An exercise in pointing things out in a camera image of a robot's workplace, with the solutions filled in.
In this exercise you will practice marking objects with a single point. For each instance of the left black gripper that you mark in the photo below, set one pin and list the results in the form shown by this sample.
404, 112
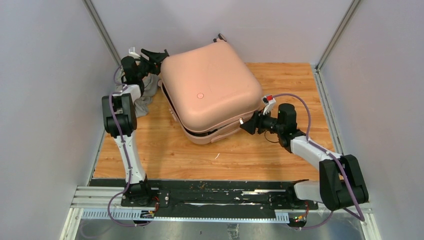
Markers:
156, 58

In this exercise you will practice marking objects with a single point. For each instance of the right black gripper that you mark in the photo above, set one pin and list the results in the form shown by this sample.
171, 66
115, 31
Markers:
256, 122

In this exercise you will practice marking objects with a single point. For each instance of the pink suitcase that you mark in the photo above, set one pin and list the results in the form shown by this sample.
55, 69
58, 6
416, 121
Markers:
210, 90

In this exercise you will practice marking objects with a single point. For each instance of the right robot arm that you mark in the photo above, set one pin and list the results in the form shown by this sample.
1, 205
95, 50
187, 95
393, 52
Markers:
341, 183

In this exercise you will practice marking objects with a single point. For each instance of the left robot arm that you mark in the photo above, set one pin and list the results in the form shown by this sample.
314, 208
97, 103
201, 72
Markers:
120, 120

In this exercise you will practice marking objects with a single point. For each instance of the grey cloth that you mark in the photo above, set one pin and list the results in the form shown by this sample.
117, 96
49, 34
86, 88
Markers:
150, 89

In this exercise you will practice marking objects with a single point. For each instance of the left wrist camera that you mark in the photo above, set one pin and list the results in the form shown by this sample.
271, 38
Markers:
133, 53

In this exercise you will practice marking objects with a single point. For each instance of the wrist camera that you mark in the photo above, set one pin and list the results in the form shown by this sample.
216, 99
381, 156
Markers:
269, 102
133, 53

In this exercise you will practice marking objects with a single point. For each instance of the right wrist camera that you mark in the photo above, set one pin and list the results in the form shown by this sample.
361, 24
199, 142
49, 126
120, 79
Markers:
269, 102

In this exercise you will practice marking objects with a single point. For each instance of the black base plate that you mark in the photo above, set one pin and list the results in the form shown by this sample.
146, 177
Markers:
225, 199

